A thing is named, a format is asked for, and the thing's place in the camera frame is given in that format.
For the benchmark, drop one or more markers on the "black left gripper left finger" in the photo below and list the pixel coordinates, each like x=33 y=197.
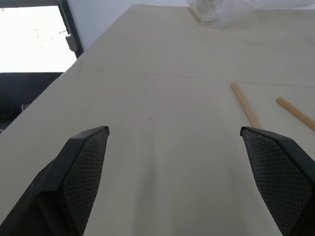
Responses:
x=73 y=177

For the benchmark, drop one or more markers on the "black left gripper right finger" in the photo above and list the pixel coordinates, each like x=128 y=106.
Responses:
x=278 y=177

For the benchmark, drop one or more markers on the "wooden chopstick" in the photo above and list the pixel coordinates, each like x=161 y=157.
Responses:
x=245 y=106
x=296 y=112

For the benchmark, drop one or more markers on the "clear plastic bag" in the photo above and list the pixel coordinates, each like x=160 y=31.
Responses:
x=236 y=11

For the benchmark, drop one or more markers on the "dark window frame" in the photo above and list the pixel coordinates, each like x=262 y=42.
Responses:
x=71 y=27

